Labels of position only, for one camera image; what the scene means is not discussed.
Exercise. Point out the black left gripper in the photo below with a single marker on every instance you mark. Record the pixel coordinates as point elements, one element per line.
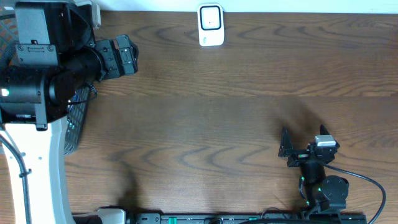
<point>129,62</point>

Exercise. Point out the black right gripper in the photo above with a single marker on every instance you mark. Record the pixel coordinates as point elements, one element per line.
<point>286,150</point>

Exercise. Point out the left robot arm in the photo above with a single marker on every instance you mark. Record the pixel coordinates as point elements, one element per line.
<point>56,54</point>

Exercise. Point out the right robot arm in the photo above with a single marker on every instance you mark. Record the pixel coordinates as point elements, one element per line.
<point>324,193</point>

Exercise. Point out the white barcode scanner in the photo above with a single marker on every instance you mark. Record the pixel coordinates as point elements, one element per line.
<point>210,25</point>

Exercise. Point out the grey plastic mesh basket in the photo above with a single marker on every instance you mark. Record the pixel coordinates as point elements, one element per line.
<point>76,113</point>

